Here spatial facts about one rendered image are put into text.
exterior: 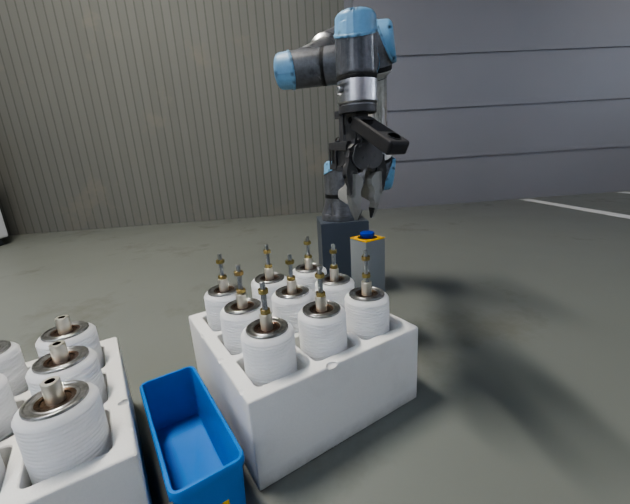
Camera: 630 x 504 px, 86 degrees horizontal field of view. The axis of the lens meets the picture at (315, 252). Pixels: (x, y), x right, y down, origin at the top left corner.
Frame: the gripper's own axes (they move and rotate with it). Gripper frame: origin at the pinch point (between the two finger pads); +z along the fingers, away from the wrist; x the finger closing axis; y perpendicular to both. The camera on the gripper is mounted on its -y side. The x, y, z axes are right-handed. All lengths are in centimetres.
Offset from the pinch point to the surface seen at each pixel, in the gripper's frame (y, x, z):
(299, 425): -7.6, 22.5, 33.7
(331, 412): -7.5, 15.6, 34.6
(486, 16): 157, -272, -120
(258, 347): -3.4, 26.7, 18.7
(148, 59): 294, -11, -98
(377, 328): -4.0, 1.0, 23.6
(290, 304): 8.1, 14.5, 18.6
